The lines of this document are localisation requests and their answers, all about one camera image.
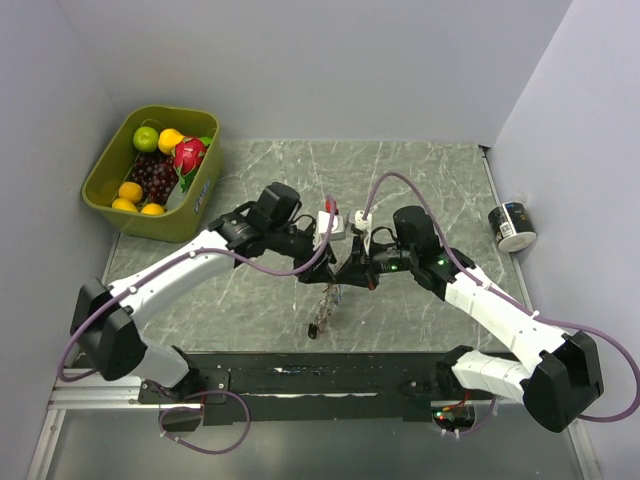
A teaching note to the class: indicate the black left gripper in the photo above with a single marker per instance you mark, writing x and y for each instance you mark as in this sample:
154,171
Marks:
319,271

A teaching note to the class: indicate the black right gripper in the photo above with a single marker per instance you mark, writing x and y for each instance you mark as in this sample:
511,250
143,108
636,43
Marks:
362,272

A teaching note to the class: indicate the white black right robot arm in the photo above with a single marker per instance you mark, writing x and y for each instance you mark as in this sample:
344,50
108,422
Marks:
555,375

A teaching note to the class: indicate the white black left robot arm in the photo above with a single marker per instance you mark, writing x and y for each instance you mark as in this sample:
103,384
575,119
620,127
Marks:
108,319

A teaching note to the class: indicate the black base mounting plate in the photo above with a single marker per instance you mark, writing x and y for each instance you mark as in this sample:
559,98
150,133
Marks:
322,386

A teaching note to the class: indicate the black white tape roll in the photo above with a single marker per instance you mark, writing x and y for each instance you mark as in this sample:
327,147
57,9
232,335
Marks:
512,227

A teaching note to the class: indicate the pink dragon fruit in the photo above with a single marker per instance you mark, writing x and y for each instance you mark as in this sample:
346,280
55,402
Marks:
188,156

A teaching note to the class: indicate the orange fruit front right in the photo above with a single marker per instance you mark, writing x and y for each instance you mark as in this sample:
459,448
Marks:
152,209

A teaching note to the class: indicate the orange fruit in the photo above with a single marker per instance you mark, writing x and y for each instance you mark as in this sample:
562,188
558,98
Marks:
131,192
152,209

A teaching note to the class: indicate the olive green plastic bin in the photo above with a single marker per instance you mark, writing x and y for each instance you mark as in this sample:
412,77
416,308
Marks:
156,216

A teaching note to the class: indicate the purple grape bunch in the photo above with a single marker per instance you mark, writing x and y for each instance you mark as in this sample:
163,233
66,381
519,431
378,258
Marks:
154,172

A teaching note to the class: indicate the orange fruit upper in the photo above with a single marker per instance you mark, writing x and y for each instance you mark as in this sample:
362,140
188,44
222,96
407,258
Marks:
131,192

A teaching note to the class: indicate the yellow lemon front left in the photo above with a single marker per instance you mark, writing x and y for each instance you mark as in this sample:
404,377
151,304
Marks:
123,204

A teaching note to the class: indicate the green apple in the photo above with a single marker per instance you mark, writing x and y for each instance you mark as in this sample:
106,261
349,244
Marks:
145,139

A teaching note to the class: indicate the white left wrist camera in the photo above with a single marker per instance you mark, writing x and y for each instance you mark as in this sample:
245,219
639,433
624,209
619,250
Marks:
330,225

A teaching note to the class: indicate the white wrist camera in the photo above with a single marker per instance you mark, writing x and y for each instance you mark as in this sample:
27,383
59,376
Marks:
330,225
361,226

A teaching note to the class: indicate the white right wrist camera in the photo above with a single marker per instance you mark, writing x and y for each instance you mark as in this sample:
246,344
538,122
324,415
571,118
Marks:
361,226

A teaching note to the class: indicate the aluminium rail frame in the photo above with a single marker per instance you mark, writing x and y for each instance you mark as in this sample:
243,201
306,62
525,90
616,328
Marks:
98,430

